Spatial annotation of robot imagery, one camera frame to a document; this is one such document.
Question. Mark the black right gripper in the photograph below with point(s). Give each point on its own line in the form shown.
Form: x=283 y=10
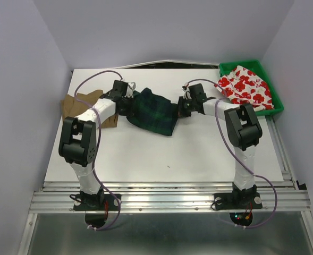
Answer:
x=180 y=112

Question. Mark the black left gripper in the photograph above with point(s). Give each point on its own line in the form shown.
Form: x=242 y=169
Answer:
x=129 y=111

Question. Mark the dark green plaid skirt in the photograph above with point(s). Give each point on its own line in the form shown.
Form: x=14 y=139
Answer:
x=153 y=113

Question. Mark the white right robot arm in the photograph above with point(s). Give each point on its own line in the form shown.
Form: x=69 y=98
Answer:
x=240 y=131

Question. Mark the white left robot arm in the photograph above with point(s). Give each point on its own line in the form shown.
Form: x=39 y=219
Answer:
x=80 y=135

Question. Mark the folded tan skirt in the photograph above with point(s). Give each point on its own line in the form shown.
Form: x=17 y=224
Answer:
x=72 y=108

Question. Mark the red floral white skirt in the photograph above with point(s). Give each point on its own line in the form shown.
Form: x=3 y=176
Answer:
x=243 y=86

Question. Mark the green plastic tray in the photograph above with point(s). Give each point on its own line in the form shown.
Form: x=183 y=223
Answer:
x=256 y=66

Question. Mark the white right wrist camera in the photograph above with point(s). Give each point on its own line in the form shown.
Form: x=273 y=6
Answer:
x=186 y=90

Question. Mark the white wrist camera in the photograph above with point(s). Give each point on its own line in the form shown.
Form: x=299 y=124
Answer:
x=130 y=89
x=186 y=90

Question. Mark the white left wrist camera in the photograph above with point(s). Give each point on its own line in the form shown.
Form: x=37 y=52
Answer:
x=130 y=89

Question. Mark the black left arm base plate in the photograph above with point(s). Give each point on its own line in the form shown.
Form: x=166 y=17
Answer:
x=107 y=201

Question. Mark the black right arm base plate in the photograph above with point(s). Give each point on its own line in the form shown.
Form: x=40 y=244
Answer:
x=230 y=201

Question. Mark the aluminium rail frame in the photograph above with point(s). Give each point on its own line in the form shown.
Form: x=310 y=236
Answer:
x=160 y=197

